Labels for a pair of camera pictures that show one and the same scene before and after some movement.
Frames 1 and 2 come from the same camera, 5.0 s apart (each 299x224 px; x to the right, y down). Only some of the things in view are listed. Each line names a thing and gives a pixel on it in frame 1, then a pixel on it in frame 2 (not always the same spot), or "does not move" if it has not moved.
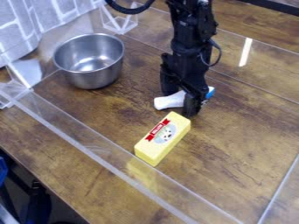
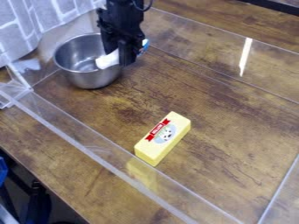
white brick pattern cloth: [26, 17] does not move
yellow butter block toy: [163, 138] does not move
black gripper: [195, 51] -> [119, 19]
